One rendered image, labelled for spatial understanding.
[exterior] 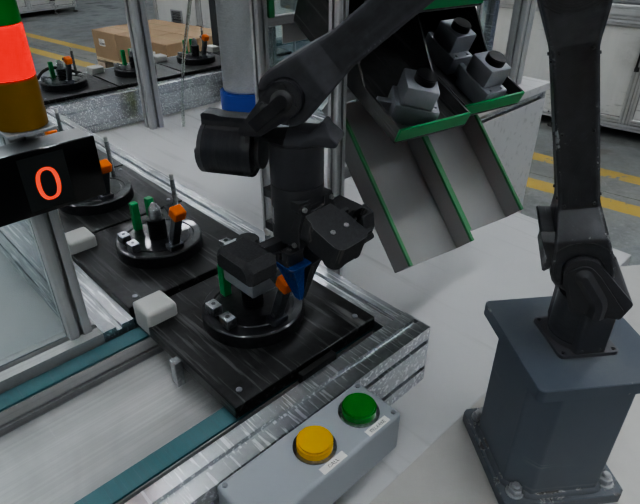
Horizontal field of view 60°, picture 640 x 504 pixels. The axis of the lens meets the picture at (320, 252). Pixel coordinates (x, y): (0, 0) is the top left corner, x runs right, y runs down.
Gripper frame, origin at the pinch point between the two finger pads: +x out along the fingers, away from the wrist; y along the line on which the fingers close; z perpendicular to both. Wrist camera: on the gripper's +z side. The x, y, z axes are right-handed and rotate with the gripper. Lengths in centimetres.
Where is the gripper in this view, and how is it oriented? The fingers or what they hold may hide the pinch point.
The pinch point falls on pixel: (299, 274)
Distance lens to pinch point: 65.0
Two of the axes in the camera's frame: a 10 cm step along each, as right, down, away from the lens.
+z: 6.9, 3.9, -6.1
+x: 0.0, 8.4, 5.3
